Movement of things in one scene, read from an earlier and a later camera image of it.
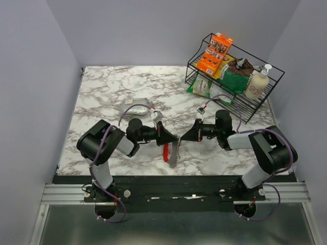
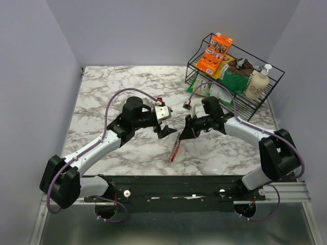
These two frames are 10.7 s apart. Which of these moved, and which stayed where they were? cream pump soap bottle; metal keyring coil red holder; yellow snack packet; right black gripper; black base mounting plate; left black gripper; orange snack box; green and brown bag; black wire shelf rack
Moved: metal keyring coil red holder; right black gripper; left black gripper
Stayed: green and brown bag; orange snack box; black wire shelf rack; black base mounting plate; cream pump soap bottle; yellow snack packet
